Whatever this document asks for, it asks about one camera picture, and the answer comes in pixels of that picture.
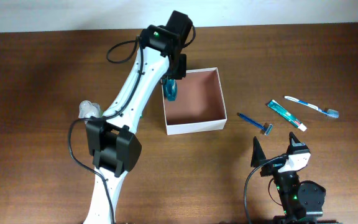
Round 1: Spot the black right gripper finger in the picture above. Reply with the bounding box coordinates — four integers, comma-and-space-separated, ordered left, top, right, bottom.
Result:
250, 136, 267, 168
287, 132, 307, 154

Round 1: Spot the blue mouthwash bottle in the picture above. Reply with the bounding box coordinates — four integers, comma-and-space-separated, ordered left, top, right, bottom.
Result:
162, 79, 178, 101

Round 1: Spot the clear purple soap bottle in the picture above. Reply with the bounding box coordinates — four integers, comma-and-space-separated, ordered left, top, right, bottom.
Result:
78, 100, 103, 118

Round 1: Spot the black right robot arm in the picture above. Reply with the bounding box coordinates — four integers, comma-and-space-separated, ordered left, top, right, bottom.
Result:
250, 132, 326, 223

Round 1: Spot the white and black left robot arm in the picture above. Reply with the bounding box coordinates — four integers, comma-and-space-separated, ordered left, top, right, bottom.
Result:
78, 11, 196, 223

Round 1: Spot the blue disposable razor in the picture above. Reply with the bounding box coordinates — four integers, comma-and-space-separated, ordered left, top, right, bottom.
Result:
237, 113, 273, 136

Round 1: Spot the white cardboard box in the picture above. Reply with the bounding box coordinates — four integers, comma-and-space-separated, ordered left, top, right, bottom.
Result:
163, 67, 227, 135

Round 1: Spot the green toothpaste tube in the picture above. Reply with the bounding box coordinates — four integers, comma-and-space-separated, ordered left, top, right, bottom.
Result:
267, 100, 307, 132

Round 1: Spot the blue and white toothbrush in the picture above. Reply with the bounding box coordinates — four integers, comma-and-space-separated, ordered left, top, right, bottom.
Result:
284, 95, 339, 119

